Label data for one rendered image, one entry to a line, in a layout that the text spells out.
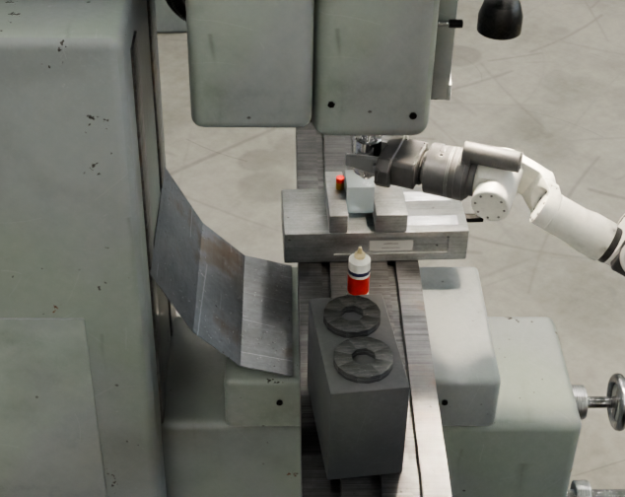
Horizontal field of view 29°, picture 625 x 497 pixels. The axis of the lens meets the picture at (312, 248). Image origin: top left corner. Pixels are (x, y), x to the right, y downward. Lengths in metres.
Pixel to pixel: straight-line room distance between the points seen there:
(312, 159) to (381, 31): 0.79
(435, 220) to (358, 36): 0.57
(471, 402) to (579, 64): 2.95
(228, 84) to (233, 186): 2.29
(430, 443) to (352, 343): 0.24
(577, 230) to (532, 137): 2.49
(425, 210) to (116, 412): 0.70
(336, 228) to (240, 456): 0.47
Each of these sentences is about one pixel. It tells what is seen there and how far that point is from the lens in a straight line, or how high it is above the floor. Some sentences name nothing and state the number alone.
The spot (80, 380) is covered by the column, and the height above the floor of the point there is 0.91.
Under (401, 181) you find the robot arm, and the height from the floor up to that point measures 1.21.
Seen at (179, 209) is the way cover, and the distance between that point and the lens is 2.28.
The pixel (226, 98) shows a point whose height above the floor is 1.40.
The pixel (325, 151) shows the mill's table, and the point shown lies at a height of 0.93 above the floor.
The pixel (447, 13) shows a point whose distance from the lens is 1.95.
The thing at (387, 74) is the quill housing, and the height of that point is 1.43.
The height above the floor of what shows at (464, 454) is 0.65.
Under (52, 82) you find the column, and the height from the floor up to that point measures 1.49.
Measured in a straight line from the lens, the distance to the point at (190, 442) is 2.31.
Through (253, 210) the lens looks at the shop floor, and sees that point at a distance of 4.04.
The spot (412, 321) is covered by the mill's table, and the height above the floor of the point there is 0.93.
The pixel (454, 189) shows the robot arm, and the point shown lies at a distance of 2.02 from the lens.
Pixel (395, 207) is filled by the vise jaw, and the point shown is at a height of 1.04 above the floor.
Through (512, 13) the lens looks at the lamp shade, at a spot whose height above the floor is 1.49.
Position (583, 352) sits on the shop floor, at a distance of 3.60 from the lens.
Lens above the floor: 2.36
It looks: 37 degrees down
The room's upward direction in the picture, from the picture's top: 1 degrees clockwise
